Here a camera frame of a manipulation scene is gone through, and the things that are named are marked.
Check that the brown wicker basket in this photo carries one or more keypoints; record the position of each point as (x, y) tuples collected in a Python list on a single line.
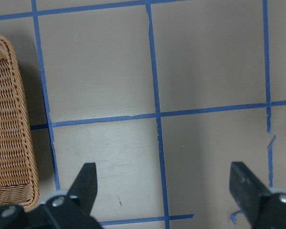
[(19, 180)]

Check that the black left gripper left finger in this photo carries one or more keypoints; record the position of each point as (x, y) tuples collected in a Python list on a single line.
[(65, 211)]

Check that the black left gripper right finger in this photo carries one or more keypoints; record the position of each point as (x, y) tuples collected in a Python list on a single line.
[(263, 207)]

